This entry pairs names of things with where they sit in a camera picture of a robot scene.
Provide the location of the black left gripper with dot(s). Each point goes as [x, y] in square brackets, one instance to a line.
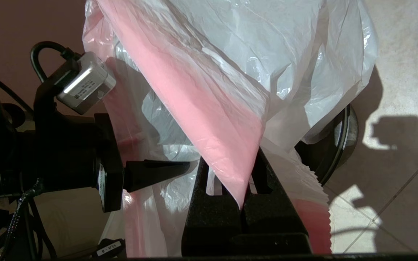
[74, 152]

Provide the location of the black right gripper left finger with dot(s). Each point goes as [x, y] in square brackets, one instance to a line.
[209, 224]

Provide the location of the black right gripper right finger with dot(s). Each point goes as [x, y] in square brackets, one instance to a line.
[274, 224]

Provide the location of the black trash bin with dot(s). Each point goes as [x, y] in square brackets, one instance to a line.
[334, 152]

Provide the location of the clear pink-edged new trash bag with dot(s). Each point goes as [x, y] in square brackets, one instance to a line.
[267, 54]

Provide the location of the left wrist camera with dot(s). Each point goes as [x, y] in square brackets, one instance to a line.
[85, 83]

